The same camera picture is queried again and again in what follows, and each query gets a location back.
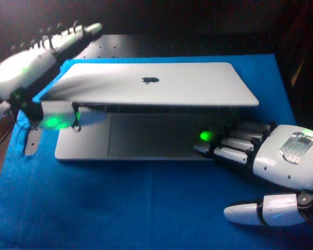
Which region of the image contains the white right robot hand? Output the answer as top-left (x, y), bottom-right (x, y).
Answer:
top-left (192, 120), bottom-right (313, 227)

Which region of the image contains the silver laptop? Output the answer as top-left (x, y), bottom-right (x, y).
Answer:
top-left (39, 61), bottom-right (260, 163)

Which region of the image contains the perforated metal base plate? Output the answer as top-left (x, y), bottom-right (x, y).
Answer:
top-left (75, 33), bottom-right (280, 63)

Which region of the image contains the blue table cloth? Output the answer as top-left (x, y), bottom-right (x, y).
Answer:
top-left (0, 53), bottom-right (313, 250)

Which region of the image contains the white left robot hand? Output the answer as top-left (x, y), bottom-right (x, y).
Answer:
top-left (0, 22), bottom-right (108, 132)

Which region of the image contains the small grey flat piece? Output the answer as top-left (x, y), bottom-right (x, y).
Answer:
top-left (24, 127), bottom-right (42, 157)

